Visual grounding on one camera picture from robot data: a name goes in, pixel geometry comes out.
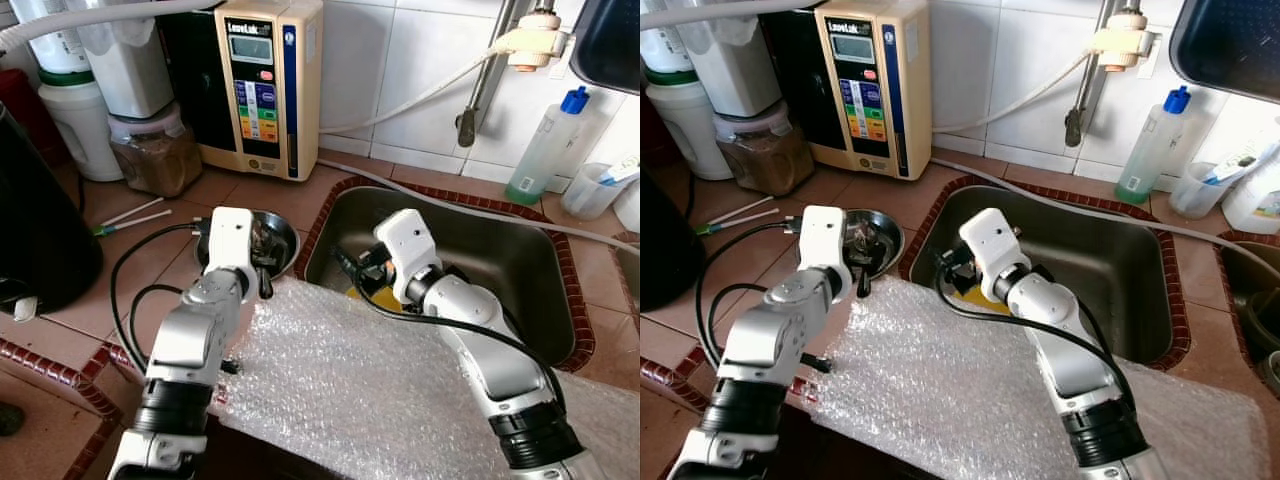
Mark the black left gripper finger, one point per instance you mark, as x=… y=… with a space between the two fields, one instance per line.
x=868 y=246
x=269 y=246

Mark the white plastic bottle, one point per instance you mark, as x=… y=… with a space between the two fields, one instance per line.
x=665 y=50
x=55 y=45

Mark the small black clip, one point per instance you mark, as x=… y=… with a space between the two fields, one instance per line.
x=231 y=367
x=815 y=362

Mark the small round steel bowl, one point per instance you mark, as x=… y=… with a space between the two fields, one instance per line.
x=286 y=240
x=892 y=240

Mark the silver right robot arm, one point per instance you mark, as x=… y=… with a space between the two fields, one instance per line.
x=490 y=340
x=1075 y=350

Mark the dark blue tray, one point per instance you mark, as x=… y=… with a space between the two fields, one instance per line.
x=1225 y=45
x=605 y=45

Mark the white canister green lid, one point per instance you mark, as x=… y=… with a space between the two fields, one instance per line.
x=80 y=130
x=695 y=130

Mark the clear plastic measuring cup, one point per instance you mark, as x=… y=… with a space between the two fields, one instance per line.
x=588 y=195
x=1195 y=195

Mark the beige water ionizer machine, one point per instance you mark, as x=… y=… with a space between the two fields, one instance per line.
x=255 y=110
x=860 y=110

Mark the black box appliance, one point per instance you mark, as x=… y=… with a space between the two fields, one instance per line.
x=195 y=90

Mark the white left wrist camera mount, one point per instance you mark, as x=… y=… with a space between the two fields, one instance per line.
x=232 y=240
x=825 y=240

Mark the clear bubble wrap sheet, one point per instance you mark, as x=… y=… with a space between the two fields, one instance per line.
x=350 y=390
x=950 y=400

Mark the stainless steel sink basin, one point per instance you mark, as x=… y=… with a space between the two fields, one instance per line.
x=1100 y=260
x=1255 y=300
x=632 y=275
x=500 y=260

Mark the beige faucet diverter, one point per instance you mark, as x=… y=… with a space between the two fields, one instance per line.
x=530 y=42
x=1122 y=42

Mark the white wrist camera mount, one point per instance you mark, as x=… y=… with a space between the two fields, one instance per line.
x=408 y=250
x=232 y=240
x=995 y=250
x=825 y=240

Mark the clear blue-capped dish soap bottle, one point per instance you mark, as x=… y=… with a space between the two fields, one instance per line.
x=545 y=150
x=1150 y=150

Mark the white plastic jug container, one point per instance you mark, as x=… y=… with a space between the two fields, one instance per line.
x=740 y=70
x=135 y=70

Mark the black electric kettle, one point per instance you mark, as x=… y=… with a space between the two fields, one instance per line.
x=665 y=250
x=40 y=230

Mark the metal faucet pipe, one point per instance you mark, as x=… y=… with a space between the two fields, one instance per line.
x=485 y=85
x=1085 y=90

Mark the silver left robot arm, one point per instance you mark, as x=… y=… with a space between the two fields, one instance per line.
x=775 y=345
x=185 y=345

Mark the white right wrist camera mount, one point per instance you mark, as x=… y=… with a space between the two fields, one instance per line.
x=408 y=250
x=995 y=250

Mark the blue white toothbrush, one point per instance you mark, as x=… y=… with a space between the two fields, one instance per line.
x=1230 y=168
x=620 y=172

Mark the small white object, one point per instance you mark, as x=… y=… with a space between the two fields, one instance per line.
x=26 y=308

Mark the clear jar brown contents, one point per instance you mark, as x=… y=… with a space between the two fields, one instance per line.
x=155 y=160
x=765 y=160

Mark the dark object on floor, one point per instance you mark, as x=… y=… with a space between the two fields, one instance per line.
x=10 y=418

